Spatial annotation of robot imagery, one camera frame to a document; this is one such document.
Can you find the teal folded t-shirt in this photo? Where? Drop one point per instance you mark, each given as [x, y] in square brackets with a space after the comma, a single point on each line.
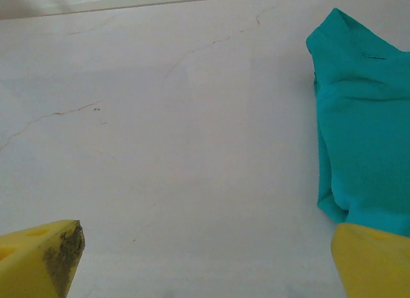
[362, 134]

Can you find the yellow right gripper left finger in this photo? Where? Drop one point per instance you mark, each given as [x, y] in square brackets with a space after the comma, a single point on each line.
[25, 266]

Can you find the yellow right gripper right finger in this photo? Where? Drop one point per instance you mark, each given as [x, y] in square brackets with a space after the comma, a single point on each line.
[374, 266]

